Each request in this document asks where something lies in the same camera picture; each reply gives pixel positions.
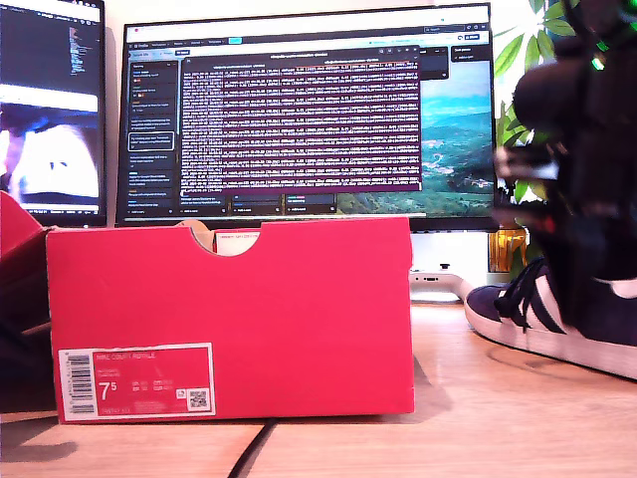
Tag white box with red edge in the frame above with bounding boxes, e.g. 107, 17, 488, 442
213, 230, 263, 257

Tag wide black computer monitor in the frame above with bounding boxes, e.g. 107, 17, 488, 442
115, 3, 500, 233

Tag blue suede white-striped shoe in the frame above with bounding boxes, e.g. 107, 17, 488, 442
464, 256, 637, 382

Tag red cardboard shoebox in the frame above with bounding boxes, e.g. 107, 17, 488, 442
0, 191, 417, 425

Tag amber pump bottle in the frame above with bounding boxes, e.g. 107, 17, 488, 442
488, 228, 530, 274

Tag green leafy potted plant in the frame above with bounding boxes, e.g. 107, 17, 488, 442
492, 0, 583, 205

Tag black cable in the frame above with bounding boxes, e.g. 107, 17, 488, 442
228, 420, 278, 478

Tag white game controller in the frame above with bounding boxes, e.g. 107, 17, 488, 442
408, 262, 479, 304

